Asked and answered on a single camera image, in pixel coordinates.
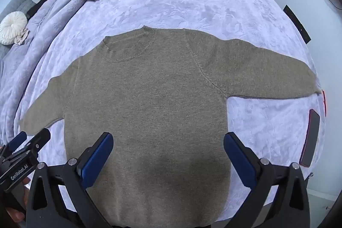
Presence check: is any phone with red case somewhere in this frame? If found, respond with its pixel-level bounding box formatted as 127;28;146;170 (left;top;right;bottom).
299;109;320;167

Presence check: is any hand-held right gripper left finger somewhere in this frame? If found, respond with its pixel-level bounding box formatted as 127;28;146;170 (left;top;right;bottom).
25;132;115;228

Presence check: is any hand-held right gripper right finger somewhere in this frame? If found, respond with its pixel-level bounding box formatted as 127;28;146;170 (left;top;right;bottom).
224;132;310;228

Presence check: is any person's left hand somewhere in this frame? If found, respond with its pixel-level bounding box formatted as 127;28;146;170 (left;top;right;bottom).
4;176;31;222

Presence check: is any black flat strip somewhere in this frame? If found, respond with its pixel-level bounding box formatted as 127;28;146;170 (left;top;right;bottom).
283;5;312;44

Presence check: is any white round cushion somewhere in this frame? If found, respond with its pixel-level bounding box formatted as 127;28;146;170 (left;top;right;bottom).
0;11;28;45

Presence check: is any olive knit sweater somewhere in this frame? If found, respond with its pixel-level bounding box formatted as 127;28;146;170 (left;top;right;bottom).
19;25;321;228

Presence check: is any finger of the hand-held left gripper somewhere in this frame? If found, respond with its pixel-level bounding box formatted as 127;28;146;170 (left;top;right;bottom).
4;131;27;154
11;128;51;162

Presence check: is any grey quilted sofa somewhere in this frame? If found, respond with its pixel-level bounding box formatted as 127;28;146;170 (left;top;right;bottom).
0;0;36;57

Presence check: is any dark object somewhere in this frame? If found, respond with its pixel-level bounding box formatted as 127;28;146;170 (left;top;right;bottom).
25;0;54;19

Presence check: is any beige crumpled cloth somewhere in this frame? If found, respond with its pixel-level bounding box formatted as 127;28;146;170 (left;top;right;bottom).
14;27;30;45

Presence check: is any lavender plush blanket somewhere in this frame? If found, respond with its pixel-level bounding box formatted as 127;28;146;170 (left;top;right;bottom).
0;0;328;220

